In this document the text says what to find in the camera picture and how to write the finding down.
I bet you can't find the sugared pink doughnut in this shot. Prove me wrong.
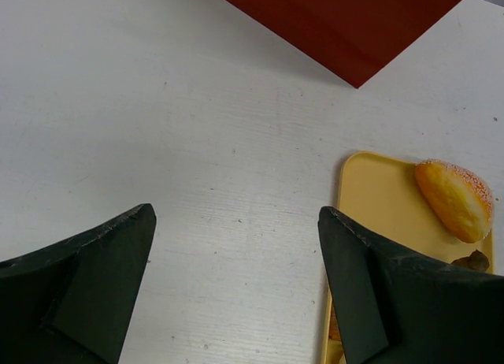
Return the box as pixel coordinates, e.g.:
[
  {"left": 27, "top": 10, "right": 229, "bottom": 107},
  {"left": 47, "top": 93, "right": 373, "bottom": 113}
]
[{"left": 413, "top": 159, "right": 495, "bottom": 243}]

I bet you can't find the yellow plastic tray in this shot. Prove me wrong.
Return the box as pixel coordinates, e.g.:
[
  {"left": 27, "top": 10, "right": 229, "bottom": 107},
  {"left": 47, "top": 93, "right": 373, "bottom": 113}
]
[{"left": 320, "top": 151, "right": 495, "bottom": 363}]

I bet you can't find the chocolate dipped bread cone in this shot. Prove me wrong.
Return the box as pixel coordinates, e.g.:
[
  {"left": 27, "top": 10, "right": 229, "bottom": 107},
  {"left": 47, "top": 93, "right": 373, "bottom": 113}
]
[{"left": 451, "top": 250, "right": 490, "bottom": 273}]

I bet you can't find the red paper bag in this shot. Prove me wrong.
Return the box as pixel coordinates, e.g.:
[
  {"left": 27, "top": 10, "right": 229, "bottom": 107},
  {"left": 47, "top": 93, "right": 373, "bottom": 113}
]
[{"left": 226, "top": 0, "right": 462, "bottom": 88}]

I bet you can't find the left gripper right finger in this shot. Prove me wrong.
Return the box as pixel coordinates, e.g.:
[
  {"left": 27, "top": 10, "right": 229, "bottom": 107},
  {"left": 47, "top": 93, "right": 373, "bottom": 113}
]
[{"left": 318, "top": 206, "right": 503, "bottom": 363}]

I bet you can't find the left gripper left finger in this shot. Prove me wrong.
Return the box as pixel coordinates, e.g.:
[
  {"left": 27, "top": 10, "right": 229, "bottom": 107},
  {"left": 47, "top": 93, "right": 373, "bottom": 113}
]
[{"left": 1, "top": 203, "right": 157, "bottom": 363}]

